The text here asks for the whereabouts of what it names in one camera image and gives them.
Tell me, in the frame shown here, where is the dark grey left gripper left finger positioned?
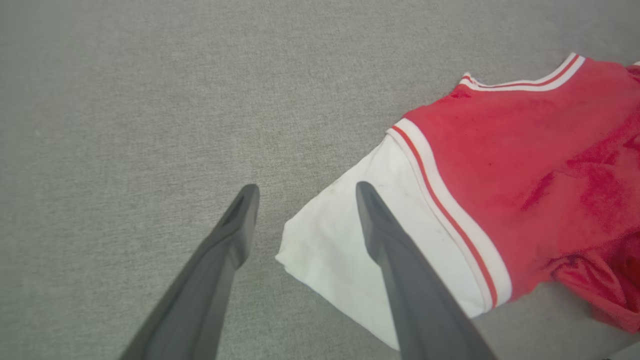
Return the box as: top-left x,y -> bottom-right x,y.
119,183 -> 261,360

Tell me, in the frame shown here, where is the red and white jersey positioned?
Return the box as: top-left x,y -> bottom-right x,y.
275,51 -> 640,351

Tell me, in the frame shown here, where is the grey fabric sofa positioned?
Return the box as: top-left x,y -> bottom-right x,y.
0,0 -> 640,360

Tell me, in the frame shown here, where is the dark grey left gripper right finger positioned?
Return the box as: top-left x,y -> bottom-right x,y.
355,181 -> 497,360

